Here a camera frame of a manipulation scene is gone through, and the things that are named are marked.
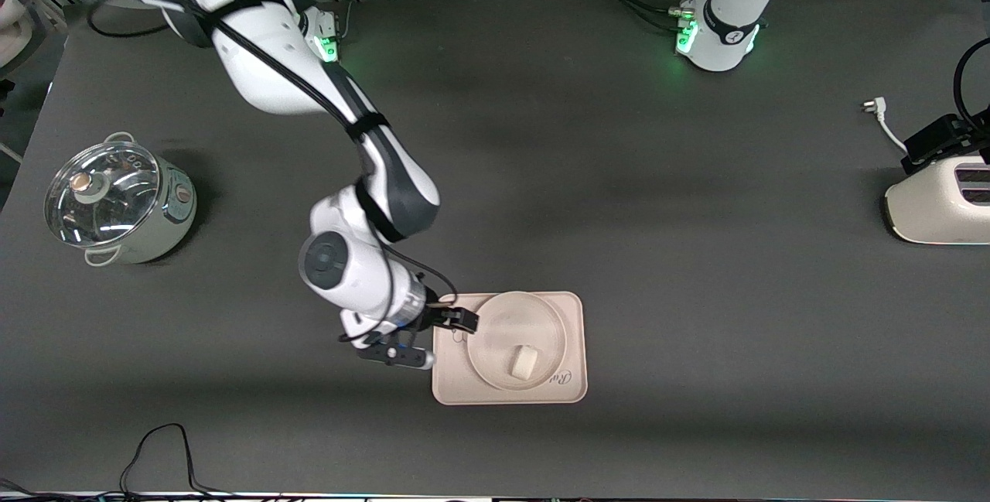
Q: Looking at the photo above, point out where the cream toaster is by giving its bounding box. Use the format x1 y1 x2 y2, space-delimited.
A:
884 155 990 245

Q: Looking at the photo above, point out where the thin black floor cable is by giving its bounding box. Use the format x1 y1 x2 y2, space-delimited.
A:
0 423 287 502

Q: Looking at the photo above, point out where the beige round object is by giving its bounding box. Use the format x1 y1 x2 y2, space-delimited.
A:
0 0 36 70

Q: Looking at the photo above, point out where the small white bun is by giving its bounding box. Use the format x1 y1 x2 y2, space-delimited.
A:
508 345 540 380

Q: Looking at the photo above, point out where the round beige plate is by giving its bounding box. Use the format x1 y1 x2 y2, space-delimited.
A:
466 291 568 391

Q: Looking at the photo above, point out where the pale green electric pot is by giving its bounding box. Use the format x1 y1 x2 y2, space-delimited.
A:
44 132 198 267

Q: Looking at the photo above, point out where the beige rectangular rabbit tray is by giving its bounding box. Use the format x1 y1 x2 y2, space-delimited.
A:
432 292 589 406

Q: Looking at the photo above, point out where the glass pot lid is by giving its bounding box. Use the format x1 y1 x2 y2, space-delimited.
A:
44 141 162 248

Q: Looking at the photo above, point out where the white toaster cord plug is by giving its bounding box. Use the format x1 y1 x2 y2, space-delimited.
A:
862 97 910 155

